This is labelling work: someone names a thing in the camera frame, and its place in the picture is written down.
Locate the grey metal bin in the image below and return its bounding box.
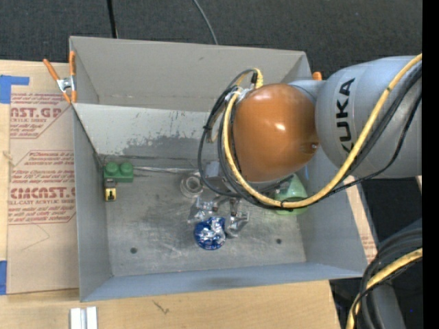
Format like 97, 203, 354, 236
68, 35, 370, 303

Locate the green toy brick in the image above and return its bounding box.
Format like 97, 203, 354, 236
103, 161, 135, 184

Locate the pale green cup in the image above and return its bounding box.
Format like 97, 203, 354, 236
273, 173, 309, 216

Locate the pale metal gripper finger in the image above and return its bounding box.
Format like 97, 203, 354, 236
187, 197, 220, 224
224, 197, 250, 239

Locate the blue and silver ball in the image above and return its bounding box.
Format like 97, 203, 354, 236
193, 216, 227, 251

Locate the brown cardboard board red print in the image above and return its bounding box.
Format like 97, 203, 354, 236
0, 59, 81, 295

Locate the clear glass cup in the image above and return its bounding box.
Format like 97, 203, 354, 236
180, 174, 204, 199

